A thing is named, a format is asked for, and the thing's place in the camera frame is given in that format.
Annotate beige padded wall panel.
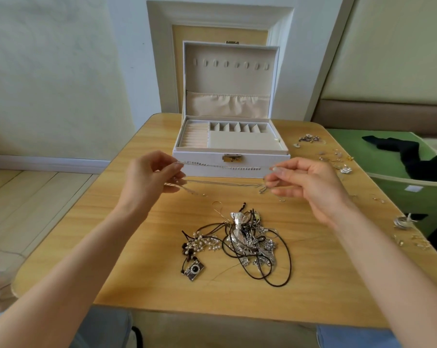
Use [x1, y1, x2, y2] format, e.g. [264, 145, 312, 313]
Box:
[310, 0, 437, 131]

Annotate small earrings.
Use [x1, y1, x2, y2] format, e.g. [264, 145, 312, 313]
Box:
[292, 132, 433, 251]

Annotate thin silver chain necklace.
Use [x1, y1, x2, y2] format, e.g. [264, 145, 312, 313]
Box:
[164, 159, 277, 196]

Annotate person's right hand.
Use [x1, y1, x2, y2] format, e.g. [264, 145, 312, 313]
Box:
[264, 157, 357, 229]

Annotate person's right forearm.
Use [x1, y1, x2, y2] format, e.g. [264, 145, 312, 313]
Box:
[327, 206, 437, 348]

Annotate white jewelry box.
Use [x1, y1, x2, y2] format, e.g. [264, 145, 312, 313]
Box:
[172, 41, 292, 178]

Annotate camera pendant necklace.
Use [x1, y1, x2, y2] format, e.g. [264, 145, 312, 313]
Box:
[181, 250, 205, 282]

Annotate tangle of necklaces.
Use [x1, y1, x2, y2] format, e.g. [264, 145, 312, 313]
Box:
[180, 203, 293, 289]

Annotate black cloth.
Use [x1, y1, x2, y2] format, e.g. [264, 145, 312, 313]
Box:
[361, 134, 437, 183]

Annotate black strap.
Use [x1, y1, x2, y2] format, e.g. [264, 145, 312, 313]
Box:
[128, 326, 144, 348]

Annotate person's left forearm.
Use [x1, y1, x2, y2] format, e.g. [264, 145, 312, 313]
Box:
[0, 203, 150, 348]

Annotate person's left hand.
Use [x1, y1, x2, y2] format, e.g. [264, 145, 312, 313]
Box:
[116, 150, 187, 218]

